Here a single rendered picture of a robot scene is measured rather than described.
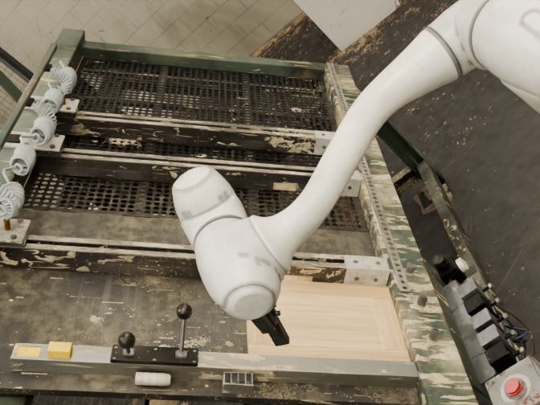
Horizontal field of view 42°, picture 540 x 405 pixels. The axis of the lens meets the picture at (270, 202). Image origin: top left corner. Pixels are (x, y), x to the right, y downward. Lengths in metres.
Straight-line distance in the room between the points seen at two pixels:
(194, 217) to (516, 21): 0.56
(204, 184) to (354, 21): 4.65
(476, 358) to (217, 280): 1.04
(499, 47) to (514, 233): 2.21
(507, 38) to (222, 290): 0.53
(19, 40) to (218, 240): 7.07
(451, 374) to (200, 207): 0.88
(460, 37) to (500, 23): 0.11
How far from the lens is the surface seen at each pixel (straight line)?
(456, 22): 1.18
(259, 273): 1.01
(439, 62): 1.17
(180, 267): 1.94
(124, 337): 1.56
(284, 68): 3.28
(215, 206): 1.13
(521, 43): 1.03
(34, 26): 7.90
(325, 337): 1.82
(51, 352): 1.69
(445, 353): 1.83
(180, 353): 1.67
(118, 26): 7.59
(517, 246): 3.17
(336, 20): 5.70
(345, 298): 1.95
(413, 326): 1.87
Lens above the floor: 2.12
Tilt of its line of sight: 25 degrees down
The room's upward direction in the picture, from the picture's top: 50 degrees counter-clockwise
